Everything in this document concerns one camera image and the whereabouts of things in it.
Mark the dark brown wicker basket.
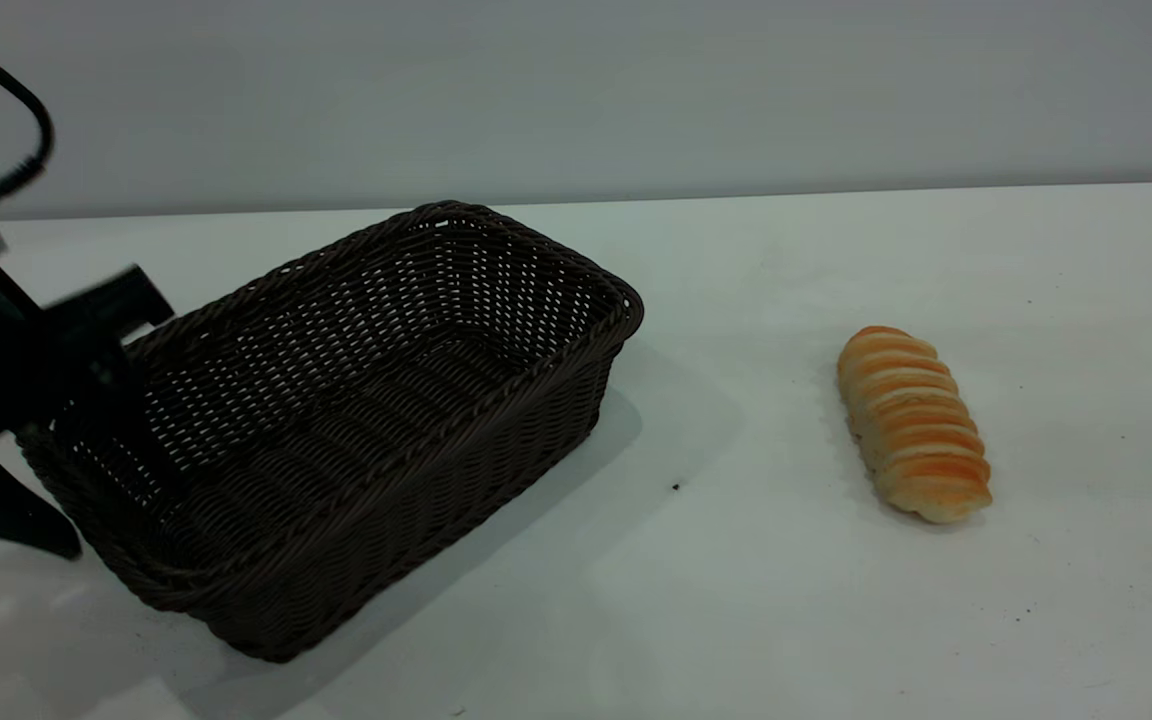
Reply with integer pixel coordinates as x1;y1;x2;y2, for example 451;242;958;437
18;200;646;665

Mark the striped orange bread roll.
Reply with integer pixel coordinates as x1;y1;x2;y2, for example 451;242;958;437
835;325;994;525

